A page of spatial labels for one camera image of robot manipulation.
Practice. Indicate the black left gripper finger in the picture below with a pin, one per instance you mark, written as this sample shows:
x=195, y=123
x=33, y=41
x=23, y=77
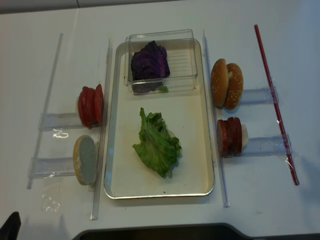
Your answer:
x=11, y=227

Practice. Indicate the metal serving tray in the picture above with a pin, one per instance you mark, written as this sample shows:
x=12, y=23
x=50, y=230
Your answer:
x=187, y=117

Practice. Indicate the red tomato slice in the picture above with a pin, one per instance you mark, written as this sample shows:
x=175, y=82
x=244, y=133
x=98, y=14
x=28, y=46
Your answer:
x=80, y=105
x=90, y=110
x=98, y=103

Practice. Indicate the clear patty track rail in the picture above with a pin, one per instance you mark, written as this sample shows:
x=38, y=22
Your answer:
x=267, y=146

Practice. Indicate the left bun half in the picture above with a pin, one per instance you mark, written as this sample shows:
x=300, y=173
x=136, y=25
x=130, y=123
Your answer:
x=85, y=160

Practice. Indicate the clear left outer strip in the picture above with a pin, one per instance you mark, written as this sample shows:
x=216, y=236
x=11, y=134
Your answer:
x=45, y=110

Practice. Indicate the clear strip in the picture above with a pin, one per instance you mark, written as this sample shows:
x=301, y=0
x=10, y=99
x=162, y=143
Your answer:
x=45, y=110
x=102, y=135

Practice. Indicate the clear sesame bun track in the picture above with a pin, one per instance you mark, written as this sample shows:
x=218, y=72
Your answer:
x=259, y=96

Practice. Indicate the front sesame bun top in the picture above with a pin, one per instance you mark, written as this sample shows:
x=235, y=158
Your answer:
x=219, y=82

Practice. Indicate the clear left inner strip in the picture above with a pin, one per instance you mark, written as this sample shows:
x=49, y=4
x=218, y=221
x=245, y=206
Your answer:
x=102, y=135

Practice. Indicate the clear tomato track rail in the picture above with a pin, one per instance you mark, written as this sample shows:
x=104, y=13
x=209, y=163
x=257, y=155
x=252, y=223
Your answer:
x=55, y=121

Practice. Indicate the sesame bun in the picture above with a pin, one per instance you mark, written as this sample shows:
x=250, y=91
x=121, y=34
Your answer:
x=219, y=82
x=235, y=86

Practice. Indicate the clear plastic container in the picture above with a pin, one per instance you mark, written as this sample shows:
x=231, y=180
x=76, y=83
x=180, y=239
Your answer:
x=181, y=57

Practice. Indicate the rear meat patty slices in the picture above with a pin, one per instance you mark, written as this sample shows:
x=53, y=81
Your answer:
x=234, y=135

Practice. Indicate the clear bun track rail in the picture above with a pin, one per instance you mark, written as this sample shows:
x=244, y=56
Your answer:
x=51, y=167

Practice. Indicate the outer red tomato slice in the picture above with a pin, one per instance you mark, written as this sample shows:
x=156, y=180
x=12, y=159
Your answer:
x=80, y=105

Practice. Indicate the clear tape patch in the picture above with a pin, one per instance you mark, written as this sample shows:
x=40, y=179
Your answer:
x=51, y=196

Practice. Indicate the front meat patty slice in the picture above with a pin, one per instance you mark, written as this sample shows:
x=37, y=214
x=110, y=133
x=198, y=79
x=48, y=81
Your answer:
x=222, y=137

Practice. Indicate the rear sesame bun top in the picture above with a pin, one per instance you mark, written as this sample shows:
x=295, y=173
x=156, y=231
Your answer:
x=235, y=86

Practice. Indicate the green lettuce leaf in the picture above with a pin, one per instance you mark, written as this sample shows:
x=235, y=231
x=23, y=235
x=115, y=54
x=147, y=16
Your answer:
x=158, y=150

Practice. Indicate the red plastic strip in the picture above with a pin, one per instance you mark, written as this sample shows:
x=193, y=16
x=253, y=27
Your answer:
x=289, y=158

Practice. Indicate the white patty pusher block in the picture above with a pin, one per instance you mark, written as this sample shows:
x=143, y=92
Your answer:
x=245, y=137

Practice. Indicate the middle red tomato slice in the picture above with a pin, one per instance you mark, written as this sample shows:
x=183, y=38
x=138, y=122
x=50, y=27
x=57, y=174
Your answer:
x=90, y=110

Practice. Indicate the inner red tomato slice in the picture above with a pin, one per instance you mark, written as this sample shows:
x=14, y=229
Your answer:
x=98, y=103

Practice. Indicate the purple cabbage leaf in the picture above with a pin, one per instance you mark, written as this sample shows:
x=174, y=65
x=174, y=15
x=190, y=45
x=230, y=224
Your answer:
x=147, y=64

